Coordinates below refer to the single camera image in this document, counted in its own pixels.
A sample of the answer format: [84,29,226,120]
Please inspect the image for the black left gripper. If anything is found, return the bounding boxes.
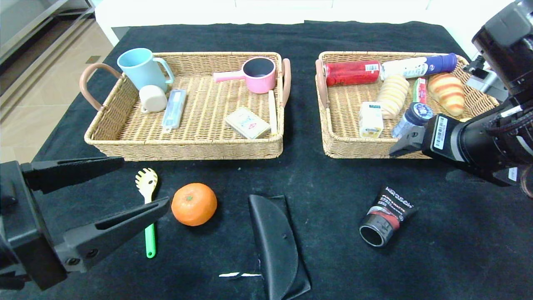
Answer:
[0,156,169,291]

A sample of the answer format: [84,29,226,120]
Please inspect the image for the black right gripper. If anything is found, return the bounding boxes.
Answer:
[389,113,472,163]

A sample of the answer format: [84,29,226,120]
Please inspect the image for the small white juice box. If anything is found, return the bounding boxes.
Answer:
[359,101,384,138]

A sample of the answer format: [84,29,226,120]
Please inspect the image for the green snack packet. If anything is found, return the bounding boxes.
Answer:
[412,77,427,105]

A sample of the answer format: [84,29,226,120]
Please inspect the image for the yellow pasta spoon green handle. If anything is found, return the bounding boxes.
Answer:
[135,168,159,258]

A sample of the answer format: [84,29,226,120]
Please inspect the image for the black cleanser tube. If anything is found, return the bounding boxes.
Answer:
[359,187,418,248]

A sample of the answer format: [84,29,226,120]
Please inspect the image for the small clear bottle dark cap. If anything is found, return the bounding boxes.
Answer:
[391,102,433,139]

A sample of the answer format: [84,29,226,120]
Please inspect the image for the striped spiral bread roll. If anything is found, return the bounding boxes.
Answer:
[376,74,410,120]

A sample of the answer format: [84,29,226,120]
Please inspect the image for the golden croissant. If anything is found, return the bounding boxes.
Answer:
[427,73,465,117]

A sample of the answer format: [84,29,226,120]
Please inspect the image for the white bottle with blue cap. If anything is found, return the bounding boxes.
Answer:
[380,53,458,80]

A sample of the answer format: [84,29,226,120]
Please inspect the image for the red drink can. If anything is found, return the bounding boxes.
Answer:
[324,61,382,88]

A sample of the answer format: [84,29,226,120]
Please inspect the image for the orange fruit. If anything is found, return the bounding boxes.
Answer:
[171,183,217,227]

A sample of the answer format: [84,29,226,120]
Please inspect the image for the small cream cup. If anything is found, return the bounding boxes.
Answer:
[139,85,168,114]

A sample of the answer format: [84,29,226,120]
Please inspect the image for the black table cloth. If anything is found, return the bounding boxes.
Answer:
[0,22,533,300]

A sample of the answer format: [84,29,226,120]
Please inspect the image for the clear plastic case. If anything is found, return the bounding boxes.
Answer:
[162,89,187,134]

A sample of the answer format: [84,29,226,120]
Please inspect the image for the pale wooden stick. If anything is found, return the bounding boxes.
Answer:
[269,90,278,136]

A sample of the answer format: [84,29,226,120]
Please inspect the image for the light blue mug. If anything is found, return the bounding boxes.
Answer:
[117,48,175,92]

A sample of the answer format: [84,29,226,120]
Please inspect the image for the green card box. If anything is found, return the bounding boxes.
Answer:
[225,107,271,140]

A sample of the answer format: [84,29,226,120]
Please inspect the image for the black glasses case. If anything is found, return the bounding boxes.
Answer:
[249,194,311,300]

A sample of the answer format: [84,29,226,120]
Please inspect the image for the grey metal shelf unit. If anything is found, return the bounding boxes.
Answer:
[0,0,98,123]

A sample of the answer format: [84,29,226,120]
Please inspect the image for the wicker basket with brown handles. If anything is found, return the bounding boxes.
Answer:
[79,52,291,162]
[315,51,506,160]

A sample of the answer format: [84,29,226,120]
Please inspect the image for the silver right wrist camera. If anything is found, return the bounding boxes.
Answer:
[465,55,510,101]

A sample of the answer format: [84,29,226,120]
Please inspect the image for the black cable with white tag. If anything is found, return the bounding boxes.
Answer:
[485,104,533,136]

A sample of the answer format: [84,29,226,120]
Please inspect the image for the small pink handled pot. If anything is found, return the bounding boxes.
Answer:
[213,57,277,95]

